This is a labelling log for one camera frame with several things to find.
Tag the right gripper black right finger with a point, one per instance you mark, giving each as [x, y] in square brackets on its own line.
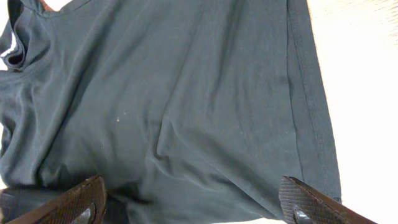
[302, 204]

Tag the black t-shirt with white logo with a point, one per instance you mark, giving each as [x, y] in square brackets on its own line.
[191, 111]

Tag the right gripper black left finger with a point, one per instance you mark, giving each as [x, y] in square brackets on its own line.
[84, 203]

